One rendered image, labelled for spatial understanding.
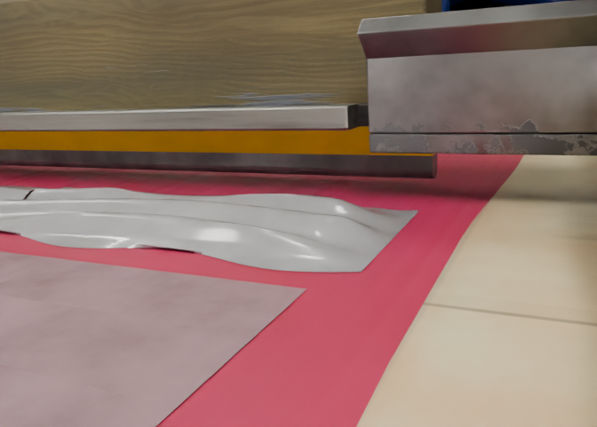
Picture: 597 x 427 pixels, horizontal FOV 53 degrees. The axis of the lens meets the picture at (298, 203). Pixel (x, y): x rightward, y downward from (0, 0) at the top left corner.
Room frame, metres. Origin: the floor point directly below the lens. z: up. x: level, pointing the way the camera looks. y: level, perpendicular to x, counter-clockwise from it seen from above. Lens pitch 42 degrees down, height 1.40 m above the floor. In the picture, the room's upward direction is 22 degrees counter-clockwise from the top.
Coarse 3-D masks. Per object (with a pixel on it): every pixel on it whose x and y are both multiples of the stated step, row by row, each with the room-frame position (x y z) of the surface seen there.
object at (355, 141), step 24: (0, 144) 0.35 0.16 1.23; (24, 144) 0.34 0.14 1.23; (48, 144) 0.32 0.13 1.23; (72, 144) 0.31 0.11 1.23; (96, 144) 0.30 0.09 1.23; (120, 144) 0.29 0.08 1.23; (144, 144) 0.28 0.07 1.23; (168, 144) 0.27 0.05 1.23; (192, 144) 0.26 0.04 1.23; (216, 144) 0.26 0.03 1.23; (240, 144) 0.25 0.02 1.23; (264, 144) 0.24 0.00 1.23; (288, 144) 0.23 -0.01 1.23; (312, 144) 0.22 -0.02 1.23; (336, 144) 0.22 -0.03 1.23; (360, 144) 0.21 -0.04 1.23
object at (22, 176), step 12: (0, 168) 0.37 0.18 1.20; (12, 168) 0.36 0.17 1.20; (24, 168) 0.36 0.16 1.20; (36, 168) 0.35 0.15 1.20; (48, 168) 0.35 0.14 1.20; (60, 168) 0.34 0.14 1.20; (72, 168) 0.34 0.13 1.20; (84, 168) 0.33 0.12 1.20; (96, 168) 0.33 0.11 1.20; (0, 180) 0.32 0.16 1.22; (12, 180) 0.32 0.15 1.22; (24, 180) 0.31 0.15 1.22; (36, 180) 0.31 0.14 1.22; (48, 180) 0.31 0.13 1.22; (60, 180) 0.30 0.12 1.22; (72, 180) 0.30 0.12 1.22; (84, 180) 0.29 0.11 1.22; (96, 180) 0.29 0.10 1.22; (108, 180) 0.29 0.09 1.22
